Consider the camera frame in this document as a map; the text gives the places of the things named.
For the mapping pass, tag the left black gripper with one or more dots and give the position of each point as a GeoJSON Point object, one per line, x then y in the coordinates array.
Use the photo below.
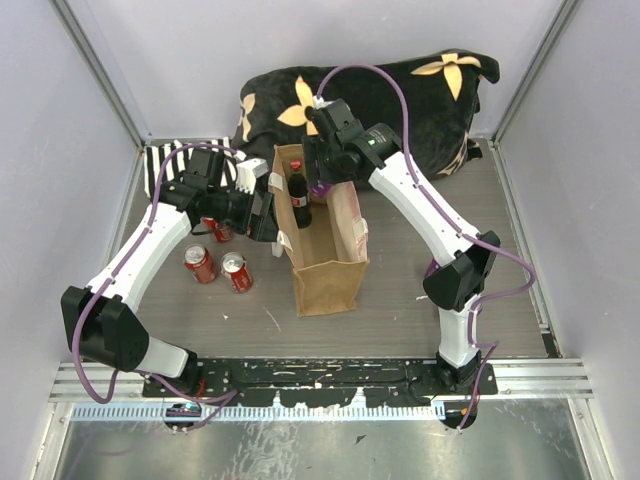
{"type": "Point", "coordinates": [264, 227]}

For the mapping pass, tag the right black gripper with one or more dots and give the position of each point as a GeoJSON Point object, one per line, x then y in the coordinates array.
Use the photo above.
{"type": "Point", "coordinates": [314, 149]}

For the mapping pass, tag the purple grape can back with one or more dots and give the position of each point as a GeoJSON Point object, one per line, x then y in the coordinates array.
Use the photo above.
{"type": "Point", "coordinates": [320, 190]}

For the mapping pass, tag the purple grape can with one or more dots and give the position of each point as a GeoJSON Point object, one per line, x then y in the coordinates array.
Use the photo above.
{"type": "Point", "coordinates": [432, 268]}
{"type": "Point", "coordinates": [320, 190]}

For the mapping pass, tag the glass cola bottle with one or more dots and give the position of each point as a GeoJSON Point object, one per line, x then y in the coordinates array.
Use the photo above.
{"type": "Point", "coordinates": [299, 195]}

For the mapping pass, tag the brown jute canvas bag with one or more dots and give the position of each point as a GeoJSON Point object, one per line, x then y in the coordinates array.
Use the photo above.
{"type": "Point", "coordinates": [328, 258]}

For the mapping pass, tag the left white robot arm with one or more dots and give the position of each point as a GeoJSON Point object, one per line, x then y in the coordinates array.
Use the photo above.
{"type": "Point", "coordinates": [193, 181]}

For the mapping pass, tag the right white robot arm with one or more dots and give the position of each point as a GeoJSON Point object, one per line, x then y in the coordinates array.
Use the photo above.
{"type": "Point", "coordinates": [465, 255]}

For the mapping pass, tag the red cola can back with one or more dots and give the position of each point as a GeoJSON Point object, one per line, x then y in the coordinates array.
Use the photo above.
{"type": "Point", "coordinates": [220, 231]}

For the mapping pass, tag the red cola can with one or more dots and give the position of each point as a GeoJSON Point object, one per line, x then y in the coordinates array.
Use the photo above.
{"type": "Point", "coordinates": [234, 268]}
{"type": "Point", "coordinates": [220, 231]}
{"type": "Point", "coordinates": [199, 262]}

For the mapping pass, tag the red cola can right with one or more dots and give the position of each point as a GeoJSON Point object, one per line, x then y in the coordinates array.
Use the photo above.
{"type": "Point", "coordinates": [234, 268]}

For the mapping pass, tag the red cola can left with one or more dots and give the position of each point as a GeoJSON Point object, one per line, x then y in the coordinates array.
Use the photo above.
{"type": "Point", "coordinates": [199, 262]}

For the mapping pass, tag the black flower-pattern pillow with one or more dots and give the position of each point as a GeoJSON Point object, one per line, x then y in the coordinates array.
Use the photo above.
{"type": "Point", "coordinates": [434, 98]}

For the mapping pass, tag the black white striped cloth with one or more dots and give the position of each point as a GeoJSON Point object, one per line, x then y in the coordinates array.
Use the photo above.
{"type": "Point", "coordinates": [154, 156]}

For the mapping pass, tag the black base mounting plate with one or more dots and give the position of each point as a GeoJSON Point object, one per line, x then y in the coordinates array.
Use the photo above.
{"type": "Point", "coordinates": [318, 383]}

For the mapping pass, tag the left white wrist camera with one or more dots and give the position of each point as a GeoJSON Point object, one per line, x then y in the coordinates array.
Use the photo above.
{"type": "Point", "coordinates": [248, 172]}

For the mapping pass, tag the aluminium rail frame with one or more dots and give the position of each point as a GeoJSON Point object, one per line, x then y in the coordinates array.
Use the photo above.
{"type": "Point", "coordinates": [138, 398]}

